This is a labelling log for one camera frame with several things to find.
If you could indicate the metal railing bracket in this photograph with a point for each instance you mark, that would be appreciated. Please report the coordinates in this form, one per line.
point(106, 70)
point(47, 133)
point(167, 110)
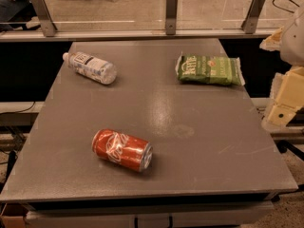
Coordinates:
point(249, 25)
point(171, 16)
point(48, 27)

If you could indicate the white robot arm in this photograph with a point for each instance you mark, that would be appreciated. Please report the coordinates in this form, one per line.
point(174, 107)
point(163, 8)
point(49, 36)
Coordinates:
point(292, 40)

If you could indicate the green jalapeno chip bag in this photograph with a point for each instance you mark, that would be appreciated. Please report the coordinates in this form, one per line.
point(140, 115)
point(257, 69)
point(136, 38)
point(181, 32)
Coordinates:
point(211, 70)

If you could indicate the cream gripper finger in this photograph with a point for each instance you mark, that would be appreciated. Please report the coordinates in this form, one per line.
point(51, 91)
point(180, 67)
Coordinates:
point(286, 99)
point(272, 42)

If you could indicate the cardboard box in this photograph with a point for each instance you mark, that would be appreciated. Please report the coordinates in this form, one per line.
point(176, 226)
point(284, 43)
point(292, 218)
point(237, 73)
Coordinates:
point(13, 216)

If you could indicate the clear plastic water bottle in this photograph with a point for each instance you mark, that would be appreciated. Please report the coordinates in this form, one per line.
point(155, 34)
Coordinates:
point(91, 67)

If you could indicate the red coke can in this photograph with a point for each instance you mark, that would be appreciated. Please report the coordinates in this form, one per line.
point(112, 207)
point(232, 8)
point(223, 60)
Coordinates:
point(125, 150)

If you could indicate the metal guard rail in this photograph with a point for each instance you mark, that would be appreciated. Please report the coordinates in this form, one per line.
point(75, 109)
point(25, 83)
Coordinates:
point(38, 36)

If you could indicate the left metal railing bracket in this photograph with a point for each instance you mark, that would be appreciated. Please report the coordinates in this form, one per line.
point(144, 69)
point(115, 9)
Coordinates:
point(48, 27)

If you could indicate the middle metal railing bracket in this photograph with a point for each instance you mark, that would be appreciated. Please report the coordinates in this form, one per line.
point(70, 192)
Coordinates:
point(171, 16)

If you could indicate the seated person in jeans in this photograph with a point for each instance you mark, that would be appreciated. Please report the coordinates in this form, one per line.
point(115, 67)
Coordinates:
point(8, 9)

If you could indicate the right metal railing bracket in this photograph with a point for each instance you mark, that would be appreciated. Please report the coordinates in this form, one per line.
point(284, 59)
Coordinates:
point(249, 25)

